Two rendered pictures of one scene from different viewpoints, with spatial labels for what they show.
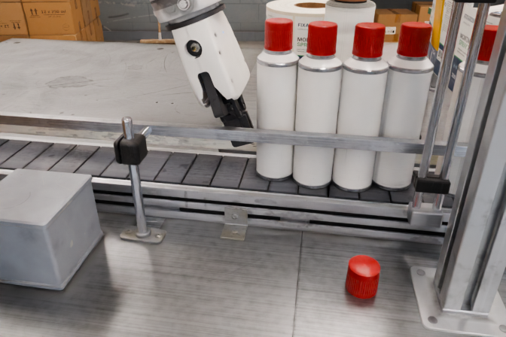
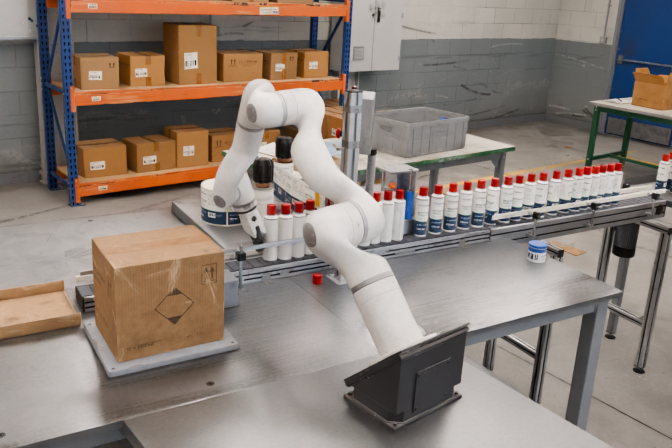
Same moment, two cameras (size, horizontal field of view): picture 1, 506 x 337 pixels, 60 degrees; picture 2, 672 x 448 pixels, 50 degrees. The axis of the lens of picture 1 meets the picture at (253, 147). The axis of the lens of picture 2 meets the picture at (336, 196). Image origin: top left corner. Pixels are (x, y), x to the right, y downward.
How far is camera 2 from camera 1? 206 cm
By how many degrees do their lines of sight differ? 39
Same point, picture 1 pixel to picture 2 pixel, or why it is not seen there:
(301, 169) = (283, 254)
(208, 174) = (249, 265)
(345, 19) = (265, 194)
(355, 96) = (299, 225)
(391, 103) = not seen: hidden behind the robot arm
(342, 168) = (296, 250)
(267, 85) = (271, 226)
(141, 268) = (252, 296)
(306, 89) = (284, 225)
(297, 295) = (302, 288)
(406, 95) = not seen: hidden behind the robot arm
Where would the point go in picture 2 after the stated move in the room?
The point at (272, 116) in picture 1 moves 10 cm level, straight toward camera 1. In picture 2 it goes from (273, 237) to (289, 246)
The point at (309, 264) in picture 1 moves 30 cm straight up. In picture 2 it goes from (299, 282) to (302, 200)
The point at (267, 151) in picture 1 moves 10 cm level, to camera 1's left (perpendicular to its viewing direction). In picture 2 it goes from (271, 250) to (247, 256)
